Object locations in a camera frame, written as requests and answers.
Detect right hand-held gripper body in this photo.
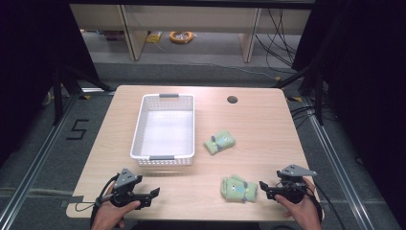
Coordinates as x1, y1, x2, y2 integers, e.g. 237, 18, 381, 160
275, 164, 318, 205

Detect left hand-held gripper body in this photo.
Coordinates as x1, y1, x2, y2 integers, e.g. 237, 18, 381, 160
109, 168, 144, 209

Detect green patterned socks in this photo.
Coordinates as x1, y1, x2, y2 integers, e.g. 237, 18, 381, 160
203, 129, 237, 156
219, 174, 259, 204

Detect white plastic basket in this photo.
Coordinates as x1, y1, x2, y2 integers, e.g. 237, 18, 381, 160
129, 93, 195, 167

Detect person's right hand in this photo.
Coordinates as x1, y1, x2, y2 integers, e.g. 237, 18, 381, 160
274, 176, 324, 230

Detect person's left hand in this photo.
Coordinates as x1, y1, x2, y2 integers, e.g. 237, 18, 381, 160
90, 183, 142, 230

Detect grey tape strip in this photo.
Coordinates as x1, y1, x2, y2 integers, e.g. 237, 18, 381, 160
59, 195, 85, 209

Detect black metal stand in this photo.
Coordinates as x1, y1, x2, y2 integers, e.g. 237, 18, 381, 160
273, 62, 326, 127
52, 62, 113, 127

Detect black curtain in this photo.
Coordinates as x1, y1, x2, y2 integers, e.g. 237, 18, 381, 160
0, 0, 101, 167
291, 0, 406, 221

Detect yellow packet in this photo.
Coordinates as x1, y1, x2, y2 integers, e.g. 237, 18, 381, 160
145, 30, 164, 44

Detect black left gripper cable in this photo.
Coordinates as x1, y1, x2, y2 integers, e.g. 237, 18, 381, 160
75, 173, 120, 213

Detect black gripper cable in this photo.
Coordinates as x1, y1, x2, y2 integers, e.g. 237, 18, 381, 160
306, 178, 349, 230
75, 173, 120, 213

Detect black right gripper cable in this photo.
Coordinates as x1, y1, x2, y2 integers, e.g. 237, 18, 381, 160
306, 178, 349, 230

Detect aluminium floor rail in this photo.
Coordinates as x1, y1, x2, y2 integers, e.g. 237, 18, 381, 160
0, 93, 80, 230
301, 95, 375, 230

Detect black floor cables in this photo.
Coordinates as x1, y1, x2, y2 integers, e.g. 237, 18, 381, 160
289, 104, 321, 130

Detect bundle of black cables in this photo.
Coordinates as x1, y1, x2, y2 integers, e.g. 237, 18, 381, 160
254, 8, 300, 71

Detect orange cable coil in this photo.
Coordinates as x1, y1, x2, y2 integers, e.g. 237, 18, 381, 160
169, 30, 195, 45

